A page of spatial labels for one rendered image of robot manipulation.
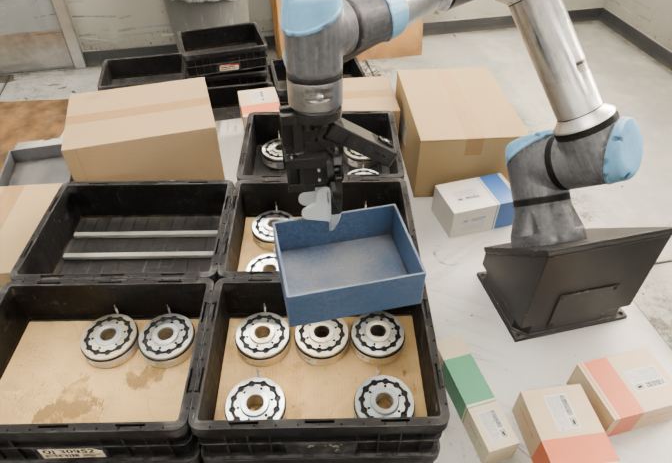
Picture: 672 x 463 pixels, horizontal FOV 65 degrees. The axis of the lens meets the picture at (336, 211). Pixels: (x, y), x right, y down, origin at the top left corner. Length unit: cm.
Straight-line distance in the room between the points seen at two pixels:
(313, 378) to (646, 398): 63
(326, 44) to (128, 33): 341
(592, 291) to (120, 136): 122
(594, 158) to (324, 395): 65
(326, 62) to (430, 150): 82
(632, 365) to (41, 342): 116
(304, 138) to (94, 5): 333
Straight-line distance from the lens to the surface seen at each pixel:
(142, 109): 165
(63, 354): 116
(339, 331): 103
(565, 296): 121
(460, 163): 151
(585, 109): 108
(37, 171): 187
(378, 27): 74
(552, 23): 105
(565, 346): 130
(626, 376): 122
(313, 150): 75
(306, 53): 68
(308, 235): 85
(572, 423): 112
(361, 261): 85
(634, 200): 299
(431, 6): 104
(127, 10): 398
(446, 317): 127
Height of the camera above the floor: 170
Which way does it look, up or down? 42 degrees down
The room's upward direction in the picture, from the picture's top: straight up
